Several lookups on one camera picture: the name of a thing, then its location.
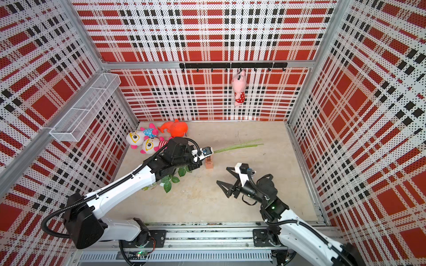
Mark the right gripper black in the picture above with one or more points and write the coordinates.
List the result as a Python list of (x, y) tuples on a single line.
[(238, 176)]

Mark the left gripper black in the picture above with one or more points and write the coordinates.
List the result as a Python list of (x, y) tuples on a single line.
[(195, 165)]

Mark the pink tape dispenser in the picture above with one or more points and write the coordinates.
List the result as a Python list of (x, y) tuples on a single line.
[(209, 163)]

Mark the artificial flower bouquet green stems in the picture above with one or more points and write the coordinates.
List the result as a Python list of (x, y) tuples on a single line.
[(173, 179)]

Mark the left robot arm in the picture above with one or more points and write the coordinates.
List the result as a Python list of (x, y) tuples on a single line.
[(83, 219)]

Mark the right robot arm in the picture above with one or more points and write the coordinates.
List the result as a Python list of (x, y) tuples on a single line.
[(284, 227)]

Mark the red whale plush toy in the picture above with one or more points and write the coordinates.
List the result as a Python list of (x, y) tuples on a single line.
[(174, 128)]

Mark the white fish plush pink fins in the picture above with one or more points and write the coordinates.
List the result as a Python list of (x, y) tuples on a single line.
[(152, 145)]

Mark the white fish plush blue fins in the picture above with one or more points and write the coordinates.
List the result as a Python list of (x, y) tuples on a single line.
[(137, 137)]

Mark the pink hanging plush doll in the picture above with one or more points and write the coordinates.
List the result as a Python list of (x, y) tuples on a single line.
[(239, 84)]

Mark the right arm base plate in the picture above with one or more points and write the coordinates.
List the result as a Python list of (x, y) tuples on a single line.
[(267, 237)]

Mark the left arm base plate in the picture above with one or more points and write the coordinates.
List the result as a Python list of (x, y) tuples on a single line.
[(147, 239)]

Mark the black hook rail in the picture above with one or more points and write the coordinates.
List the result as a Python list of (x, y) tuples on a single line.
[(234, 65)]

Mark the white wire mesh basket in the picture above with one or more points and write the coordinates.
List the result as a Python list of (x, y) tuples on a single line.
[(76, 121)]

